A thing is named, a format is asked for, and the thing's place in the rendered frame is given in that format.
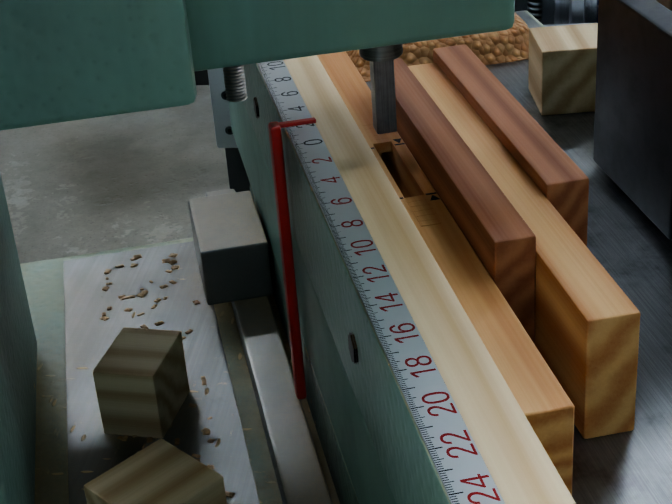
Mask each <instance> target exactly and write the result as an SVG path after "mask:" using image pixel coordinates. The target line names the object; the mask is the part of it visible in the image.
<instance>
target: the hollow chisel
mask: <svg viewBox="0 0 672 504"><path fill-rule="evenodd" d="M369 62H370V79H371V96H372V114H373V127H374V129H375V130H376V132H377V134H384V133H391V132H396V131H397V119H396V98H395V77H394V60H391V61H386V62H371V61H369Z"/></svg>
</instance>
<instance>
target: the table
mask: <svg viewBox="0 0 672 504"><path fill-rule="evenodd" d="M485 66H486V67H487V68H488V69H489V70H490V71H491V72H492V73H493V75H494V76H495V77H496V78H497V79H498V80H499V81H500V82H501V83H502V84H503V85H504V86H505V88H506V89H507V90H508V91H509V92H510V93H511V94H512V95H513V96H514V97H515V98H516V100H517V101H518V102H519V103H520V104H521V105H522V106H523V107H524V108H525V109H526V110H527V111H528V113H529V114H530V115H531V116H532V117H533V118H534V119H535V120H536V121H537V122H538V123H539V125H540V126H541V127H542V128H543V129H544V130H545V131H546V132H547V133H548V134H549V135H550V136H551V138H552V139H553V140H554V141H555V142H556V143H557V144H558V145H559V146H560V147H561V148H562V150H563V151H564V152H565V153H566V154H567V155H568V156H569V157H570V158H571V159H572V160H573V161H574V163H575V164H576V165H577V166H578V167H579V168H580V169H581V170H582V171H583V172H584V173H585V174H586V176H587V177H588V178H589V195H588V226H587V248H588V249H589V250H590V251H591V253H592V254H593V255H594V256H595V257H596V259H597V260H598V261H599V262H600V264H601V265H602V266H603V267H604V268H605V270H606V271H607V272H608V273H609V275H610V276H611V277H612V278H613V279H614V281H615V282H616V283H617V284H618V285H619V287H620V288H621V289H622V290H623V292H624V293H625V294H626V295H627V296H628V298H629V299H630V300H631V301H632V303H633V304H634V305H635V306H636V307H637V309H638V310H639V311H640V331H639V348H638V366H637V384H636V401H635V419H634V429H633V430H632V431H627V432H622V433H616V434H611V435H605V436H600V437H595V438H589V439H584V438H583V437H582V435H581V434H580V432H579V430H578V429H577V427H576V426H575V424H574V445H573V480H572V497H573V499H574V501H575V503H576V504H672V240H670V239H668V238H667V237H666V236H665V235H664V233H663V232H662V231H661V230H660V229H659V228H658V227H657V226H656V225H655V224H654V223H653V222H652V221H651V220H650V219H649V218H648V217H647V216H646V215H645V214H644V213H643V212H642V210H641V209H640V208H639V207H638V206H637V205H636V204H635V203H634V202H633V201H632V200H631V199H630V198H629V197H628V196H627V195H626V194H625V193H624V192H623V191H622V190H621V189H620V188H619V186H618V185H617V184H616V183H615V182H614V181H613V180H612V179H611V178H610V177H609V176H608V175H607V174H606V173H605V172H604V171H603V170H602V169H601V168H600V167H599V166H598V165H597V163H596V162H595V161H594V159H593V153H594V123H595V111H594V112H581V113H568V114H556V115H541V113H540V111H539V109H538V107H537V105H536V103H535V101H534V99H533V97H532V95H531V93H530V91H529V60H521V61H514V62H507V63H499V64H492V65H485ZM229 110H230V118H231V127H232V132H233V135H234V138H235V141H236V144H237V147H238V150H239V153H240V156H241V159H242V162H243V164H244V167H245V170H246V173H247V176H248V179H249V182H250V185H251V188H252V191H253V194H254V197H255V200H256V203H257V206H258V209H259V212H260V214H261V217H262V220H263V223H264V226H265V229H266V232H267V235H268V238H269V241H270V244H271V247H272V250H273V253H274V256H275V259H276V261H277V264H278V267H279V270H280V273H281V276H282V279H283V269H282V259H281V249H280V239H279V229H278V219H277V209H276V200H275V190H274V182H273V179H272V176H271V174H270V171H269V169H268V166H267V163H266V161H265V158H264V155H263V153H262V150H261V148H260V145H259V142H258V140H257V137H256V134H255V132H254V129H253V127H252V124H251V121H250V119H249V116H248V113H247V111H246V108H245V106H244V103H243V101H241V102H229ZM291 237H292V248H293V258H294V269H295V279H296V290H297V300H298V311H299V321H300V331H301V335H302V338H303V341H304V344H305V347H306V350H307V353H308V356H309V359H310V361H311V364H312V367H313V370H314V373H315V376H316V379H317V382H318V385H319V388H320V391H321V394H322V397H323V400H324V403H325V406H326V409H327V411H328V414H329V417H330V420H331V423H332V426H333V429H334V432H335V435H336V438H337V441H338V444H339V447H340V450H341V453H342V456H343V459H344V461H345V464H346V467H347V470H348V473H349V476H350V479H351V482H352V485H353V488H354V491H355V494H356V497H357V500H358V503H359V504H396V502H395V499H394V497H393V494H392V492H391V489H390V486H389V484H388V481H387V478H386V476H385V473H384V471H383V468H382V465H381V463H380V460H379V457H378V455H377V452H376V450H375V447H374V444H373V442H372V439H371V436H370V434H369V431H368V429H367V426H366V423H365V421H364V418H363V415H362V413H361V410H360V408H359V405H358V402H357V400H356V397H355V394H354V392H353V389H352V387H351V384H350V381H349V379H348V376H347V373H346V371H345V368H344V366H343V363H342V360H341V358H340V355H339V352H338V350H337V347H336V345H335V342H334V339H333V337H332V334H331V331H330V329H329V326H328V323H327V321H326V318H325V316H324V313H323V310H322V308H321V305H320V302H319V300H318V297H317V295H316V292H315V289H314V287H313V284H312V281H311V279H310V276H309V274H308V271H307V268H306V266H305V263H304V260H303V258H302V255H301V253H300V250H299V247H298V245H297V242H296V239H295V237H294V234H293V232H292V229H291ZM283 282H284V279H283Z"/></svg>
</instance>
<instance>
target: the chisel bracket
mask: <svg viewBox="0 0 672 504"><path fill-rule="evenodd" d="M185 4H186V11H187V19H188V27H189V35H190V42H191V50H192V58H193V66H194V72H195V71H203V70H210V69H218V68H225V67H232V66H240V65H247V64H255V63H262V62H270V61H277V60H285V59H292V58H300V57H307V56H315V55H322V54H330V53H337V52H345V51H352V50H359V55H360V57H362V58H363V59H364V60H367V61H371V62H386V61H391V60H394V59H397V58H398V57H400V55H402V54H403V44H405V43H412V42H420V41H427V40H435V39H442V38H450V37H457V36H465V35H472V34H480V33H487V32H495V31H502V30H507V29H509V28H512V27H513V23H514V0H185Z"/></svg>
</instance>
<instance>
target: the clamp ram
mask: <svg viewBox="0 0 672 504"><path fill-rule="evenodd" d="M593 159H594V161H595V162H596V163H597V165H598V166H599V167H600V168H601V169H602V170H603V171H604V172H605V173H606V174H607V175H608V176H609V177H610V178H611V179H612V180H613V181H614V182H615V183H616V184H617V185H618V186H619V188H620V189H621V190H622V191H623V192H624V193H625V194H626V195H627V196H628V197H629V198H630V199H631V200H632V201H633V202H634V203H635V204H636V205H637V206H638V207H639V208H640V209H641V210H642V212H643V213H644V214H645V215H646V216H647V217H648V218H649V219H650V220H651V221H652V222H653V223H654V224H655V225H656V226H657V227H658V228H659V229H660V230H661V231H662V232H663V233H664V235H665V236H666V237H667V238H668V239H670V240H672V11H671V10H669V9H668V8H666V7H665V6H663V5H662V4H660V3H659V2H657V1H656V0H599V3H598V33H597V63H596V93H595V123H594V153H593Z"/></svg>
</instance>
